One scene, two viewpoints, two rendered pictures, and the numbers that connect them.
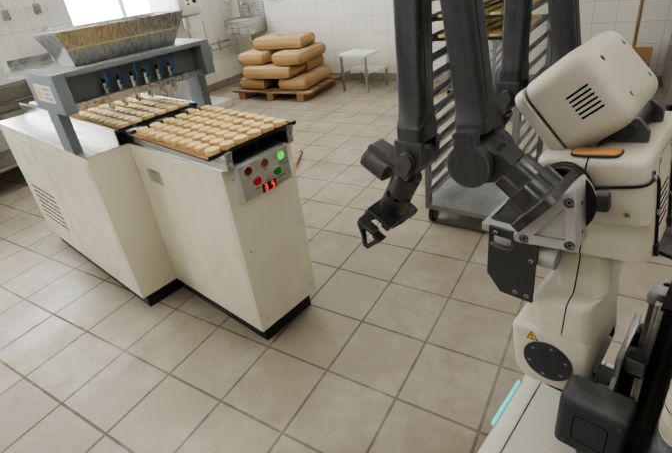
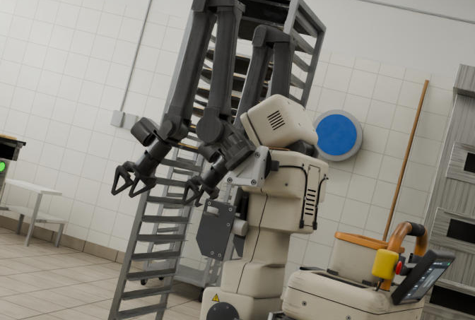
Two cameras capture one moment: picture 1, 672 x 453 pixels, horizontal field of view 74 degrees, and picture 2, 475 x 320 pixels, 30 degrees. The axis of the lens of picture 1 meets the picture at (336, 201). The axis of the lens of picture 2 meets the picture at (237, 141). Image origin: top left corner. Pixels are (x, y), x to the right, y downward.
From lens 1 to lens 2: 1.77 m
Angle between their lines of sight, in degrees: 35
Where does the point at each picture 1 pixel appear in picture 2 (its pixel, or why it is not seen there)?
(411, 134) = (177, 109)
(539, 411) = not seen: outside the picture
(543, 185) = (247, 145)
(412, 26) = (196, 48)
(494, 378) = not seen: outside the picture
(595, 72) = (283, 105)
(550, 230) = (245, 174)
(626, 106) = (295, 126)
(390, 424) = not seen: outside the picture
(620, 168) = (286, 155)
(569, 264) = (251, 239)
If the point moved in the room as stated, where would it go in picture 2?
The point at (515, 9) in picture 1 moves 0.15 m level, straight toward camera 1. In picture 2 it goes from (250, 88) to (249, 83)
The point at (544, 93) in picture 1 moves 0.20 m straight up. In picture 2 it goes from (256, 112) to (274, 45)
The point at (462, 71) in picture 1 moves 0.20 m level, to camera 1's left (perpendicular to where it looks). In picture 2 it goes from (218, 77) to (150, 56)
